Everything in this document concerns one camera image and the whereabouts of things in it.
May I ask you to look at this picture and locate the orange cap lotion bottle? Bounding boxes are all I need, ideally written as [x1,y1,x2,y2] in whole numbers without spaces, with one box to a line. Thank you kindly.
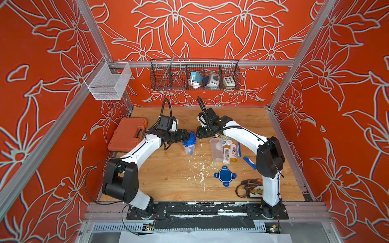
[230,144,238,163]

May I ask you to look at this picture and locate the clear jar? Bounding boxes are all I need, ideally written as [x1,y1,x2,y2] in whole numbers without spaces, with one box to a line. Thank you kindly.
[209,138,224,163]
[183,144,196,156]

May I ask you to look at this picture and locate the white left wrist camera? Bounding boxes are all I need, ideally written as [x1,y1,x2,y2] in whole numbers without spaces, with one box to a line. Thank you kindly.
[169,119,179,132]

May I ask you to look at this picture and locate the orange black pliers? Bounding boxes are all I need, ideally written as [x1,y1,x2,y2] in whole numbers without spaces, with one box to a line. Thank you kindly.
[241,178,263,186]

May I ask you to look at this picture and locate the black wire wall basket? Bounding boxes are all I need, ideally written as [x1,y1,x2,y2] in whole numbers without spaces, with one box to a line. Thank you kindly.
[150,58,241,91]

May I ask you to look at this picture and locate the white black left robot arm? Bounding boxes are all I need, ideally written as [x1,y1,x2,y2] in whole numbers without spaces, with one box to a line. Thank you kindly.
[102,115,190,217]

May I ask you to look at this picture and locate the blue white item in basket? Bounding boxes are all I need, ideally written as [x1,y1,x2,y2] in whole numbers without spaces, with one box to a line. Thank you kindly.
[188,71,203,89]

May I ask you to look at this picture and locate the orange plastic tool case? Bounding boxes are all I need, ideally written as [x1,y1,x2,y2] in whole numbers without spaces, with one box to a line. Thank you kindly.
[107,117,148,152]

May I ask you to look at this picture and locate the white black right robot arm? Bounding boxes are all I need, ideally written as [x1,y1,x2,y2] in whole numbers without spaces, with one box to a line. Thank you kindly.
[196,108,285,219]

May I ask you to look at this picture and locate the black charger board with connectors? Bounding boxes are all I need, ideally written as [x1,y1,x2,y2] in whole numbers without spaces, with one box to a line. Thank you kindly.
[245,185,263,198]

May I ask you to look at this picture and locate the clear plastic wall bin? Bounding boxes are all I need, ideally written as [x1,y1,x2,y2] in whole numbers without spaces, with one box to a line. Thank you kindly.
[84,62,132,102]

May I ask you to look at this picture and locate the white button box in basket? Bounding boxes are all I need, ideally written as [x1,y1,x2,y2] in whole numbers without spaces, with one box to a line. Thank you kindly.
[223,76,236,91]

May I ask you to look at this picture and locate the white grey device in basket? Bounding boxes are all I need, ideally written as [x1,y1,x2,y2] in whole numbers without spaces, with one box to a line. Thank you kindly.
[203,72,220,90]

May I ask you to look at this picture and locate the blue lid of jar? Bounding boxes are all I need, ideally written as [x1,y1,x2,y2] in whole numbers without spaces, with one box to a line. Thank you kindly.
[182,132,197,147]
[213,165,237,187]

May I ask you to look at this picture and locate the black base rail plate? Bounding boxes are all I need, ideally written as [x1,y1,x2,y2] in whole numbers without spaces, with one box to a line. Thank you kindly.
[126,201,289,221]

